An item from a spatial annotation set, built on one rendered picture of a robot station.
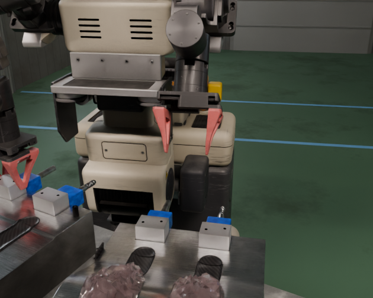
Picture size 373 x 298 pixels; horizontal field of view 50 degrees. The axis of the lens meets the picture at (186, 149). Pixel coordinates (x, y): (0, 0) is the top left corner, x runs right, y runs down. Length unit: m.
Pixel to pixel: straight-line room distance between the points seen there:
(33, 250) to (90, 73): 0.49
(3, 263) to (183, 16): 0.45
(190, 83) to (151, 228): 0.25
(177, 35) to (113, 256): 0.36
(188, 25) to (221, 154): 0.74
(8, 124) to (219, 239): 0.41
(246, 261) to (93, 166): 0.57
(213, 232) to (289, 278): 1.34
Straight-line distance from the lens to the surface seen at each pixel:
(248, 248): 0.69
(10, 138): 0.77
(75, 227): 0.71
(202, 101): 0.65
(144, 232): 0.69
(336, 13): 7.95
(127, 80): 0.98
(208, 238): 0.67
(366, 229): 2.45
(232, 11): 0.98
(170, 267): 0.64
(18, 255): 0.66
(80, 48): 1.03
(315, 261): 2.12
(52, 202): 0.72
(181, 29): 0.62
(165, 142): 0.68
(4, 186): 0.80
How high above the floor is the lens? 1.26
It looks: 23 degrees down
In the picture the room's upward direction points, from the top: straight up
